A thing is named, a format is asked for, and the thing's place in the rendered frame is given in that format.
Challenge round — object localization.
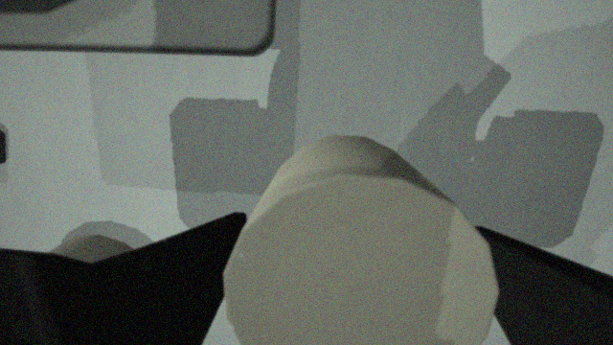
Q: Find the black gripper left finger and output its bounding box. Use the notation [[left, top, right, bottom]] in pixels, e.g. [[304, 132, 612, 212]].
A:
[[0, 212, 246, 345]]

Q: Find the grey hex nut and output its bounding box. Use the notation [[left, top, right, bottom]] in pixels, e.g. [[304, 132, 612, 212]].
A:
[[0, 129, 6, 164]]

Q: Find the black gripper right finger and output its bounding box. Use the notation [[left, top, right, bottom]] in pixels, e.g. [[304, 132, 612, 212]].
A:
[[475, 226, 613, 345]]

